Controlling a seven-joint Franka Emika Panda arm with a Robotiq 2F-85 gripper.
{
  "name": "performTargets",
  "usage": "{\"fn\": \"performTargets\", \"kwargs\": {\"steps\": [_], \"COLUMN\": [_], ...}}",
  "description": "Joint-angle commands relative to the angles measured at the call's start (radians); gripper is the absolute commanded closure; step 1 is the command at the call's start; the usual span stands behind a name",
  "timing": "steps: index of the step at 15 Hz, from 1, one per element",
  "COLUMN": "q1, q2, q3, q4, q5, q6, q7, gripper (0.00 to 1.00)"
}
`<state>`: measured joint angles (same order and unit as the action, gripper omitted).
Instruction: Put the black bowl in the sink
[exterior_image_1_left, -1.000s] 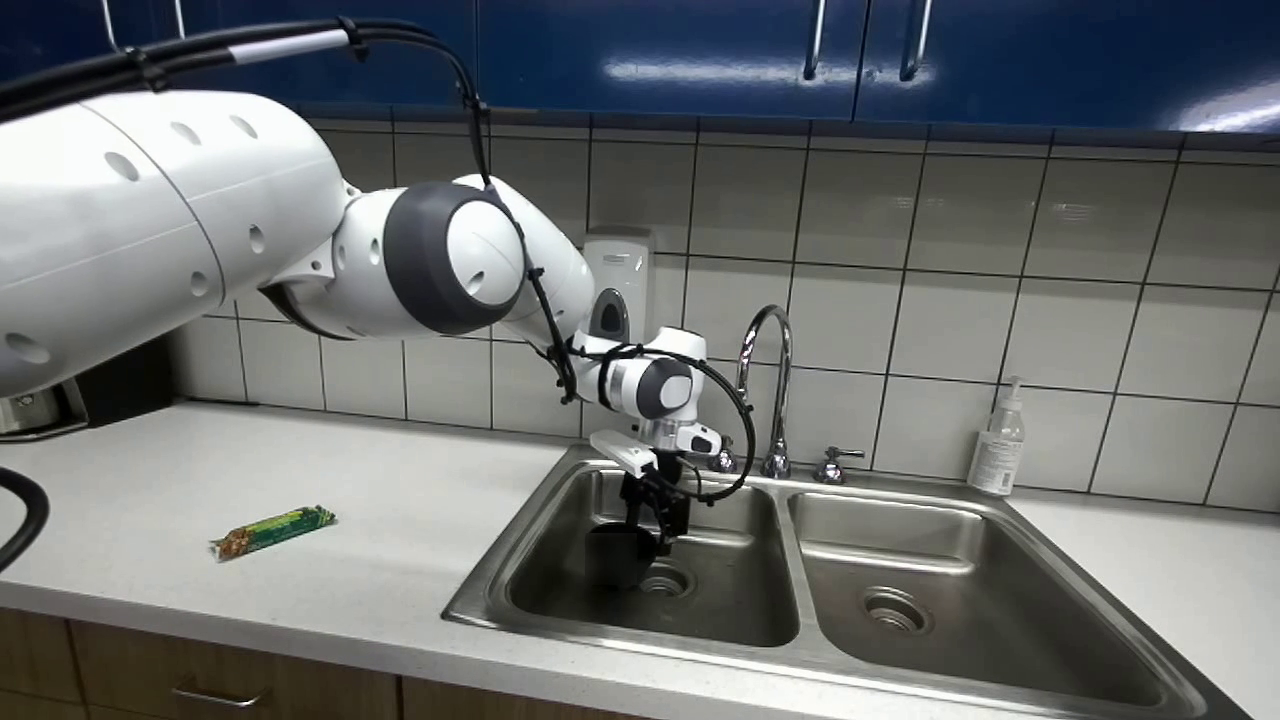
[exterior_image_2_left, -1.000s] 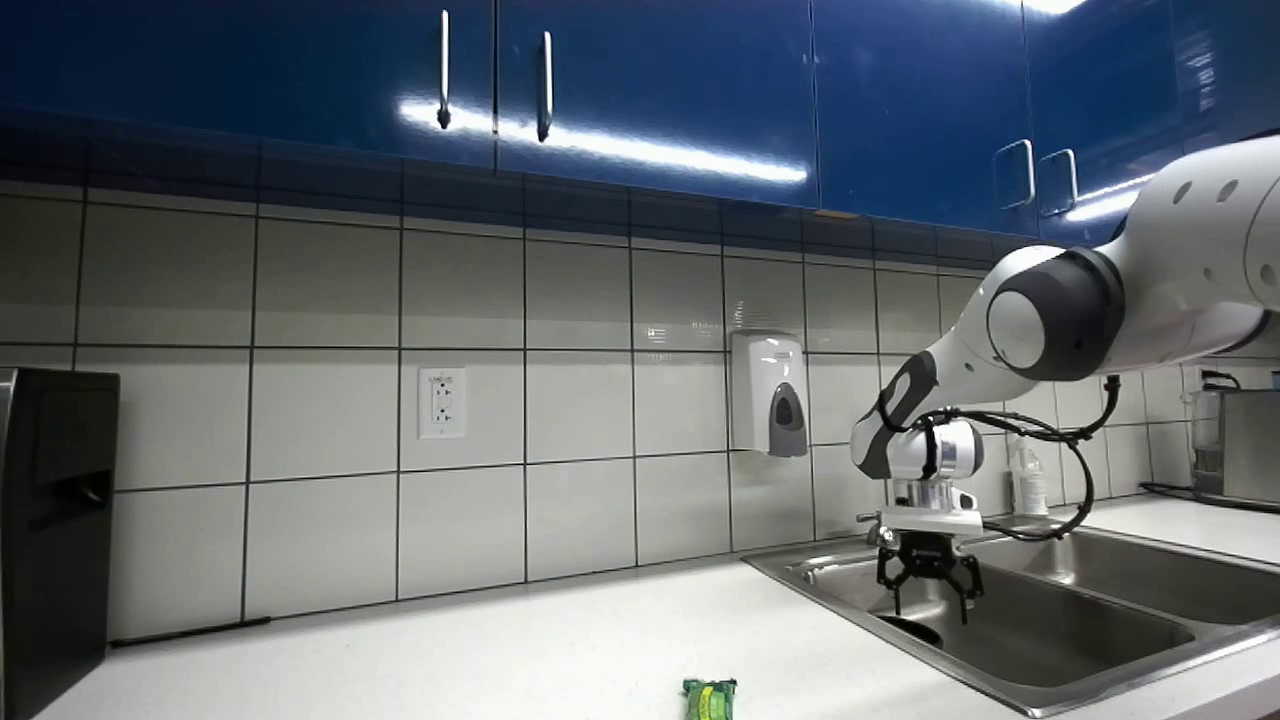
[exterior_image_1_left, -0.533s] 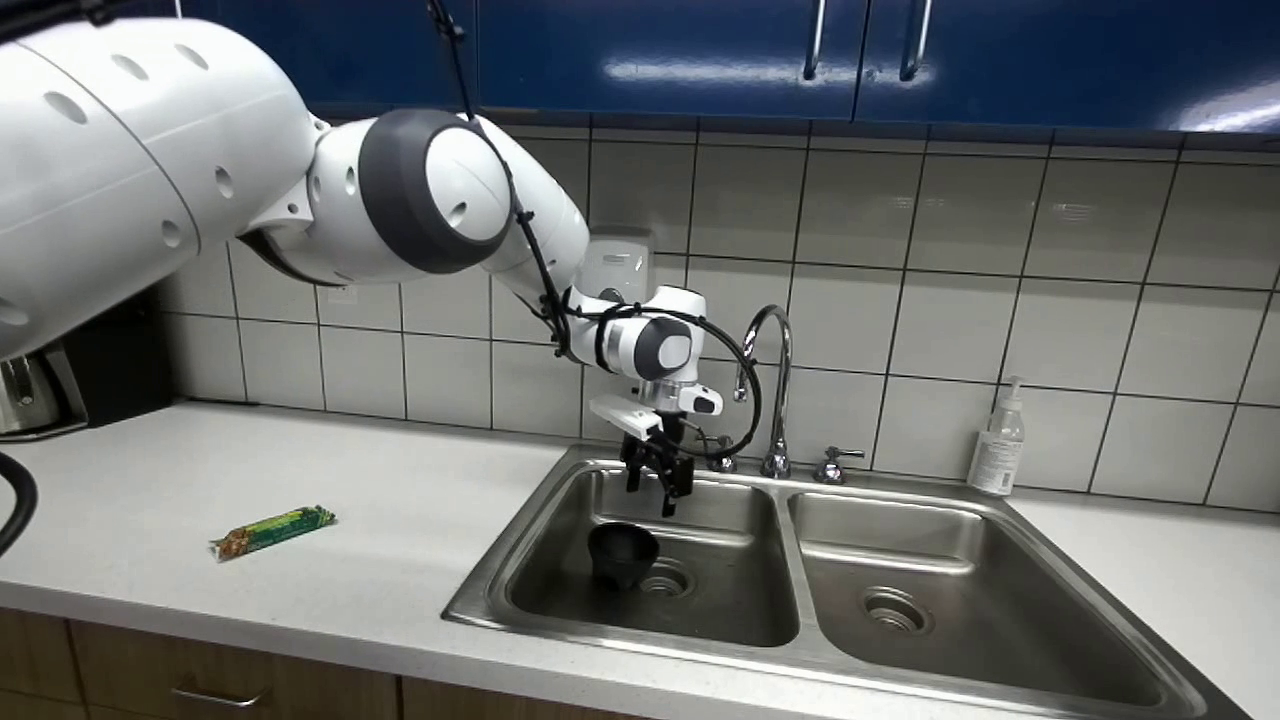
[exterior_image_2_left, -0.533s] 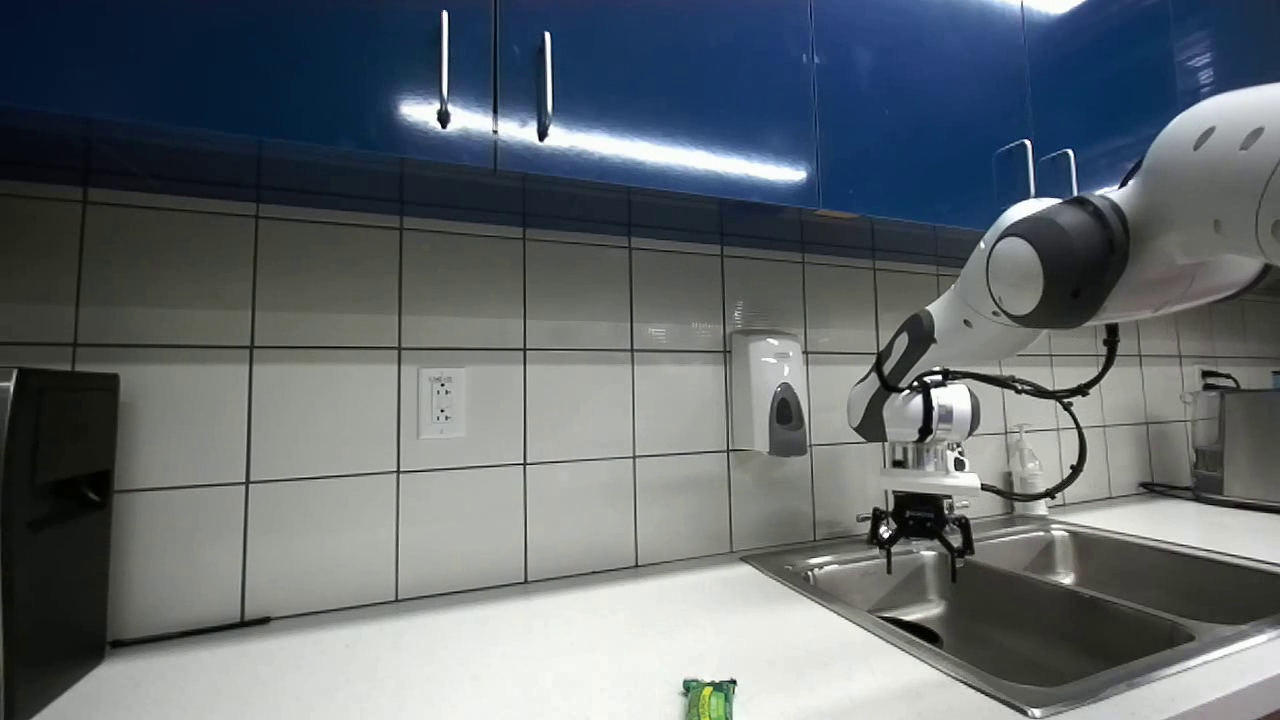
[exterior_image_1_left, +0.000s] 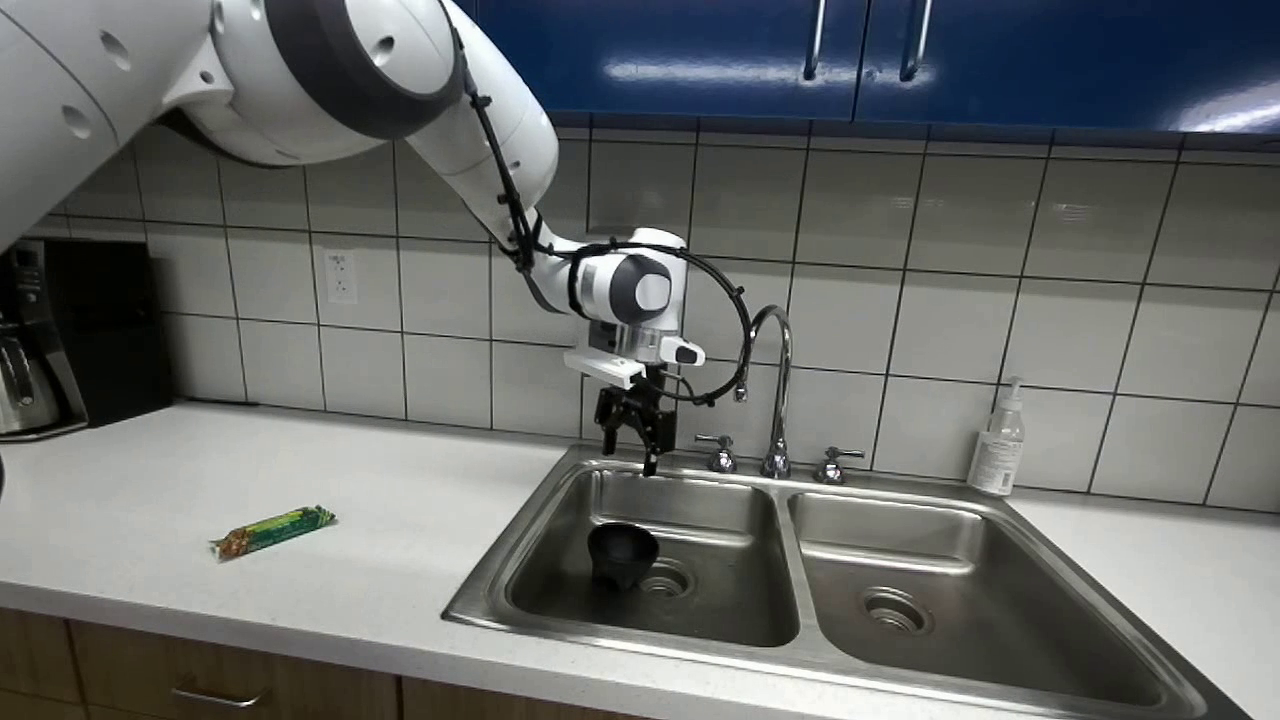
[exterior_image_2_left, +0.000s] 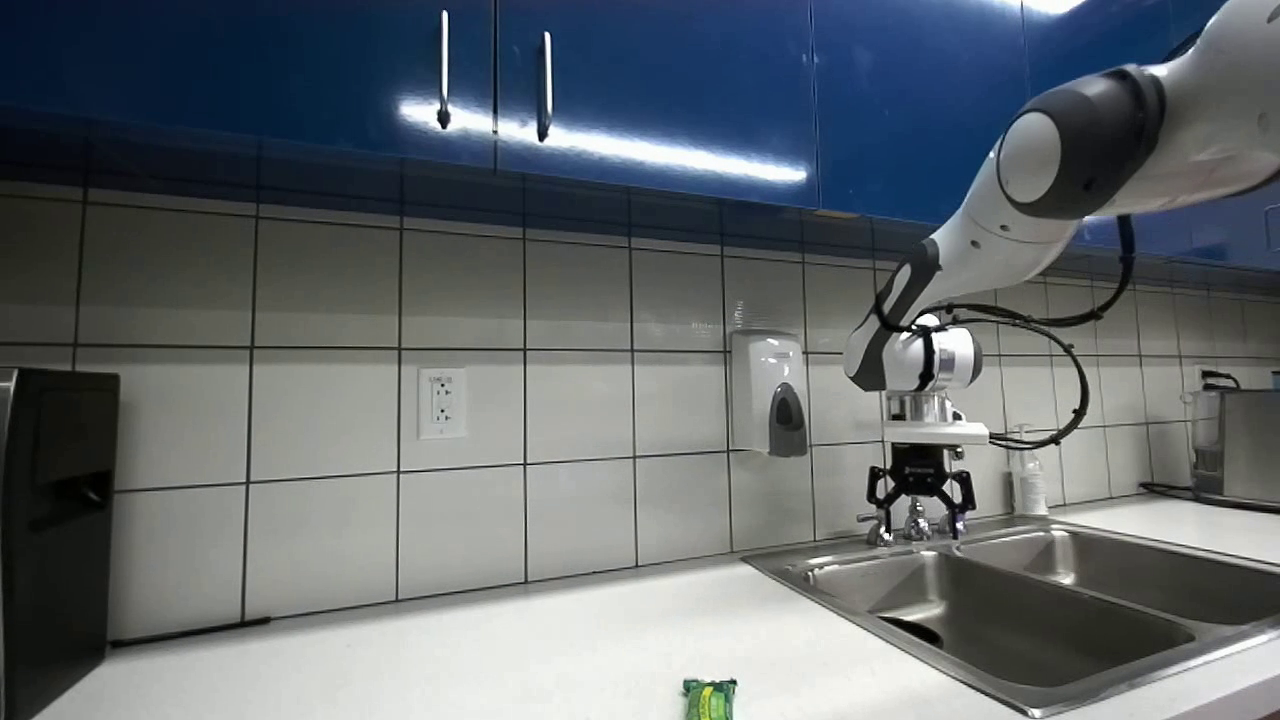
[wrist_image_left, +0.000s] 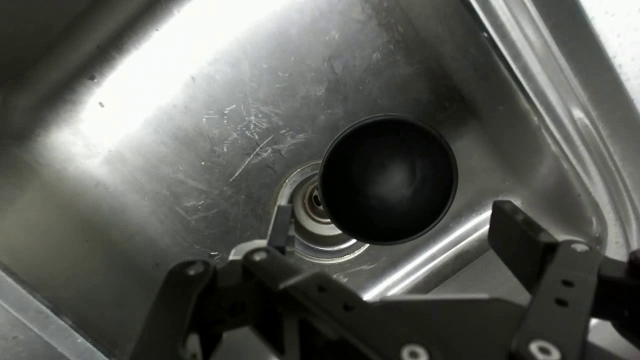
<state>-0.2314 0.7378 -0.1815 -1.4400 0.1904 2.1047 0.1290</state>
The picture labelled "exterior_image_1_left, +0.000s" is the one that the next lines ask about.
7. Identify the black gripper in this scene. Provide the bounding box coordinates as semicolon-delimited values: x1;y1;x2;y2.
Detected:
591;364;680;480

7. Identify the black bowl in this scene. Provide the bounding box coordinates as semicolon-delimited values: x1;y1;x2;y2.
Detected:
586;520;663;600

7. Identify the stainless steel double sink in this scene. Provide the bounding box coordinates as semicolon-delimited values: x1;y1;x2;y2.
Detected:
441;440;1252;720

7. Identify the chrome gooseneck faucet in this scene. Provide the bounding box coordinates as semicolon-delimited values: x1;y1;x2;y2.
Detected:
746;299;802;480

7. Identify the clear pump soap bottle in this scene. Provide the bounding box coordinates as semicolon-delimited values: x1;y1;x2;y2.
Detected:
964;377;1033;501

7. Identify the green red snack packet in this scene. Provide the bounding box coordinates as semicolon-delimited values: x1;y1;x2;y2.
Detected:
209;501;339;565

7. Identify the blue upper cabinet door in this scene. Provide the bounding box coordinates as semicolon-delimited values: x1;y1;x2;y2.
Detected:
856;0;1280;150
451;0;872;134

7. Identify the wooden drawer front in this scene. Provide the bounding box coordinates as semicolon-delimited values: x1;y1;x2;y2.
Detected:
69;615;403;720

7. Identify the black coffee machine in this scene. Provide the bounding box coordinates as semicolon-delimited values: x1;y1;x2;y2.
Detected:
0;238;180;446

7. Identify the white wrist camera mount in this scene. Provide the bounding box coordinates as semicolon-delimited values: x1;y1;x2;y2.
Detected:
561;337;710;396

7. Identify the chrome faucet handle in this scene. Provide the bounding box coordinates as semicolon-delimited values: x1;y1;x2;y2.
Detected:
693;434;746;475
809;446;869;490

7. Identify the white wall outlet plate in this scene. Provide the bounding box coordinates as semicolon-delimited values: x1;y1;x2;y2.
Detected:
316;246;365;316

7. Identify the silver cabinet door handle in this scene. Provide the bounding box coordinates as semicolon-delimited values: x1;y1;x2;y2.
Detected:
902;0;939;88
804;0;836;84

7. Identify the silver drawer handle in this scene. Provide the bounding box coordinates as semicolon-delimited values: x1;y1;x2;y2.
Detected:
167;681;269;717

